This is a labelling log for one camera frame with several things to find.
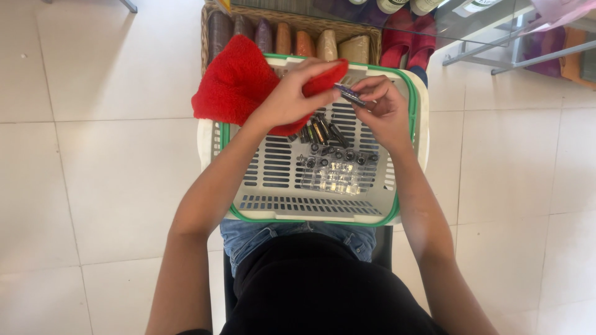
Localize row of upright black-capped lipsticks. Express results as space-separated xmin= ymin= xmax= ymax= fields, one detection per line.
xmin=304 ymin=144 xmax=380 ymax=169

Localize person's black shirt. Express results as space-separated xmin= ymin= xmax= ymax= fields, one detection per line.
xmin=176 ymin=233 xmax=449 ymax=335

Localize purple bag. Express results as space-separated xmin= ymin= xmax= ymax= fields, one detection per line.
xmin=522 ymin=25 xmax=567 ymax=79

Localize white green-rimmed plastic basket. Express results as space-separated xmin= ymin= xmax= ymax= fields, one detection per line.
xmin=197 ymin=53 xmax=430 ymax=228

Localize orange bag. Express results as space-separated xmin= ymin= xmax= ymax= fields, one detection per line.
xmin=559 ymin=27 xmax=596 ymax=90

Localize heap of loose lipsticks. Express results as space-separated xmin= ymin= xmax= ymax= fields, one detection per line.
xmin=286 ymin=113 xmax=351 ymax=150

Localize white bottle with dark label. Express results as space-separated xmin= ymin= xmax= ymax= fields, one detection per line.
xmin=410 ymin=0 xmax=444 ymax=17
xmin=376 ymin=0 xmax=410 ymax=15

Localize pink cloth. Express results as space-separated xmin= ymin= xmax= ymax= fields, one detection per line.
xmin=530 ymin=0 xmax=596 ymax=34

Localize blue shoe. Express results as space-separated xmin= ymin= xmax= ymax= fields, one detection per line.
xmin=409 ymin=65 xmax=429 ymax=88

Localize glass table with metal frame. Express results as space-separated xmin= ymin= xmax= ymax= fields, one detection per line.
xmin=230 ymin=0 xmax=596 ymax=76

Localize clear acrylic organizer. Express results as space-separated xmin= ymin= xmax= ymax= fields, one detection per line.
xmin=298 ymin=145 xmax=381 ymax=196

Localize person's blue jeans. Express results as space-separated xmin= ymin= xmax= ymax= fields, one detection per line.
xmin=219 ymin=219 xmax=377 ymax=279

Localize person's left hand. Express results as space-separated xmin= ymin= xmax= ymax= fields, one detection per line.
xmin=246 ymin=58 xmax=348 ymax=137

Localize red slipper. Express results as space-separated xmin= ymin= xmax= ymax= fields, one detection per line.
xmin=407 ymin=16 xmax=438 ymax=71
xmin=379 ymin=10 xmax=413 ymax=69

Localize person's right hand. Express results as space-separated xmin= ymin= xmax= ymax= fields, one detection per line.
xmin=349 ymin=74 xmax=413 ymax=153

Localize white lying bottle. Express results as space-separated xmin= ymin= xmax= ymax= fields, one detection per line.
xmin=453 ymin=0 xmax=504 ymax=19

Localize red fluffy cloth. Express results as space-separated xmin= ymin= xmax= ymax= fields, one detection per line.
xmin=191 ymin=34 xmax=350 ymax=137

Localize row of rolled coloured cloths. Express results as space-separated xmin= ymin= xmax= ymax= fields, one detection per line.
xmin=208 ymin=10 xmax=372 ymax=65

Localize purple lipstick tube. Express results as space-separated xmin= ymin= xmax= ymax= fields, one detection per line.
xmin=334 ymin=83 xmax=368 ymax=109

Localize brown wicker basket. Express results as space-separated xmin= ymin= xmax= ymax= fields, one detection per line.
xmin=201 ymin=1 xmax=383 ymax=76

